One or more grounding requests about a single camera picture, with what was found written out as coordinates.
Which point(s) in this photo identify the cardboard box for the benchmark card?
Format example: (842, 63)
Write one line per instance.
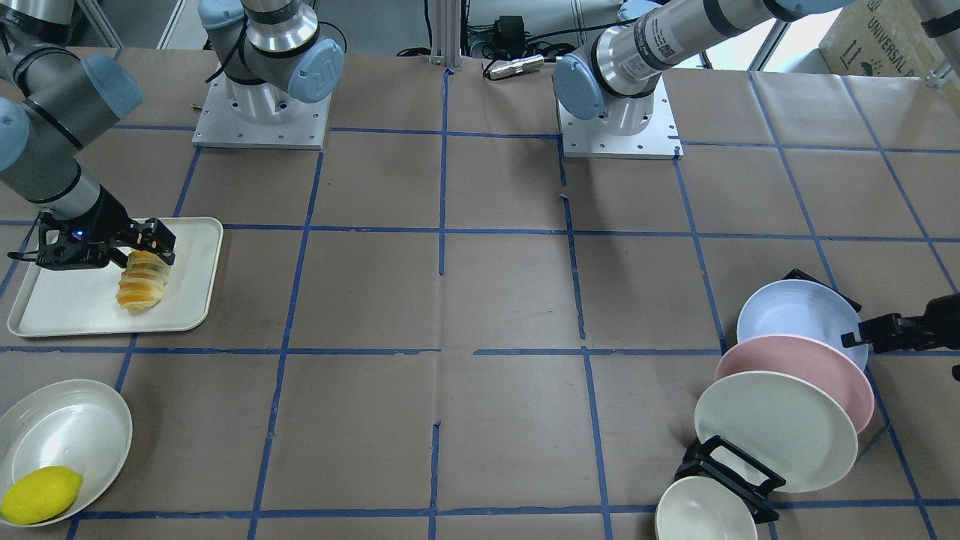
(892, 38)

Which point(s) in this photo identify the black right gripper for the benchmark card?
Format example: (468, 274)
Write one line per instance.
(118, 222)

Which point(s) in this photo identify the yellow lemon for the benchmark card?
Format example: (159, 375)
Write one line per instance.
(41, 495)

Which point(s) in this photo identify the pink plate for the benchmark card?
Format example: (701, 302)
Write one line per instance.
(811, 360)

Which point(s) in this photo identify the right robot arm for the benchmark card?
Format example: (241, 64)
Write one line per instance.
(262, 46)

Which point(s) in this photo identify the blue plate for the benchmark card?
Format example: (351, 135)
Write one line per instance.
(804, 308)

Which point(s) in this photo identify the cream plate in rack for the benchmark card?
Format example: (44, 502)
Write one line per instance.
(790, 426)

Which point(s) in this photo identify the black dish rack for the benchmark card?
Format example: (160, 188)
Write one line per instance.
(718, 459)

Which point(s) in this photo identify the orange striped bread loaf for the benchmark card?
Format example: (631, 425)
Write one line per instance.
(142, 283)

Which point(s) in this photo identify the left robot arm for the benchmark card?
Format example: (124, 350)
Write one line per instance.
(609, 88)

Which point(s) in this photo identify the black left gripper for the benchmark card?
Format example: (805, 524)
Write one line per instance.
(943, 313)

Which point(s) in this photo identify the aluminium frame post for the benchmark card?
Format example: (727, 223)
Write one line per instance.
(447, 33)

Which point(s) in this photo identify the cream rectangular tray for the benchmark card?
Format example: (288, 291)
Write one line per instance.
(69, 303)

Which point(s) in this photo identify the silver cylinder connector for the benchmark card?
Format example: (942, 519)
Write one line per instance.
(500, 70)

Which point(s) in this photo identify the cream round plate with lemon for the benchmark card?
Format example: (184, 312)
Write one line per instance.
(80, 424)

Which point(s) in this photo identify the cream bowl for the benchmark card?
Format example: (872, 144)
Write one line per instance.
(700, 508)

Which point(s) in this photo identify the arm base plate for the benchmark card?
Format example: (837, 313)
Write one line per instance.
(262, 120)
(642, 127)

